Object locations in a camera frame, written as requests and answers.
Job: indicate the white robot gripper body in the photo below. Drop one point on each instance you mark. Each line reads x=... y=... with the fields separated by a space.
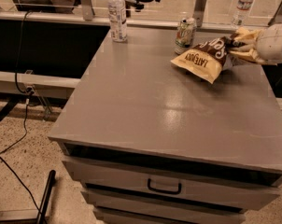
x=271 y=45

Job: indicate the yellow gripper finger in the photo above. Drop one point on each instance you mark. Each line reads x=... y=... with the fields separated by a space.
x=247 y=53
x=247 y=36

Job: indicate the brown and yellow chip bag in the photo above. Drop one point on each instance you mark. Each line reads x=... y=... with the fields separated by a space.
x=208 y=59

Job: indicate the green 7up can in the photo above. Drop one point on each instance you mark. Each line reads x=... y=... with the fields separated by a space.
x=185 y=34

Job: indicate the clear water bottle background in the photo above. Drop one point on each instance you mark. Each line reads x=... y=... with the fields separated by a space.
x=241 y=12

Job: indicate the clear water bottle on table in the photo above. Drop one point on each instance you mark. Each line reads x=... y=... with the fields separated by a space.
x=117 y=18

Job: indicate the grey drawer cabinet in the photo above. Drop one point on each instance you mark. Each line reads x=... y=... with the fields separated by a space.
x=134 y=116

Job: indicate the black stand leg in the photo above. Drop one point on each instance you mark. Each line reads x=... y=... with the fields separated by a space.
x=31 y=216

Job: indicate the metal bracket middle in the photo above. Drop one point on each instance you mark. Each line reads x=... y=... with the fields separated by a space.
x=198 y=13

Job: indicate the metal bracket left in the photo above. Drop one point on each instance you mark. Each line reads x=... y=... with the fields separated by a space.
x=87 y=11

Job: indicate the black drawer handle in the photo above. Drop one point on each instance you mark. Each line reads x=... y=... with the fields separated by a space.
x=164 y=188

